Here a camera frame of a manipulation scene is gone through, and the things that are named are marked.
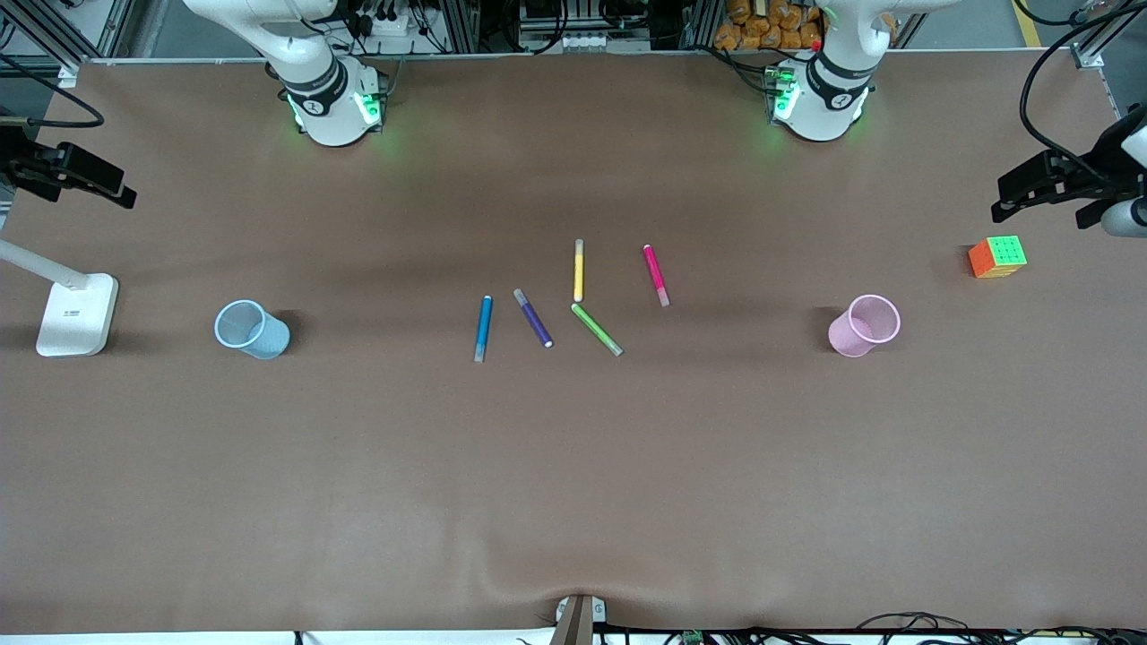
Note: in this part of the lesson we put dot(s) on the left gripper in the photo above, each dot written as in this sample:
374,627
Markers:
1078,173

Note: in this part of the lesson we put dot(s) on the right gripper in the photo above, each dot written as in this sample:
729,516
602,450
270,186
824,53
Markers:
27,166

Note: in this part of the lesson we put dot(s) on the pink marker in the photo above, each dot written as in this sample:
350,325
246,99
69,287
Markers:
655,273

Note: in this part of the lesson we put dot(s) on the blue marker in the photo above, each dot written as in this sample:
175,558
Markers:
484,327

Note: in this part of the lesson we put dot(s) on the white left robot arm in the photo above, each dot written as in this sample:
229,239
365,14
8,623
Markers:
820,112

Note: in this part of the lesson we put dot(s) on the colourful puzzle cube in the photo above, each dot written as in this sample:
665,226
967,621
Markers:
996,258

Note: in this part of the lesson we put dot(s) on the white desk lamp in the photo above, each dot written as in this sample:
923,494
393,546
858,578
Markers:
76,313

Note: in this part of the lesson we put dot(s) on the blue mesh cup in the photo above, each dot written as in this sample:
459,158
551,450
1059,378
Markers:
260,339

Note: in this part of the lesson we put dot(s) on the pink mesh cup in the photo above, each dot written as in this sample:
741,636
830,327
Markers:
856,336

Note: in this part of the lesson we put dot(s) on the bag of orange items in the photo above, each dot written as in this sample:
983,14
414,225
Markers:
762,27

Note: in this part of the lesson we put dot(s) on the white power strip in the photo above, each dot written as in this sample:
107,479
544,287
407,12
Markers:
390,24

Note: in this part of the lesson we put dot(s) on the green marker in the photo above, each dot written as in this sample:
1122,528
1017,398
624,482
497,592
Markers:
596,329

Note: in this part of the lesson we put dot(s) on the purple marker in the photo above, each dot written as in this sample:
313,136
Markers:
533,319

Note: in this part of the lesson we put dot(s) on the white socket strip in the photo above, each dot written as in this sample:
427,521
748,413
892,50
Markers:
600,41

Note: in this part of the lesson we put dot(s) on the yellow marker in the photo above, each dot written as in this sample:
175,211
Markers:
579,269

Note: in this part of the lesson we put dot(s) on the brown table mat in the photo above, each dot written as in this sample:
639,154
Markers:
573,466

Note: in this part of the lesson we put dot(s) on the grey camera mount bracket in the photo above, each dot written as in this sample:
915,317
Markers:
578,620

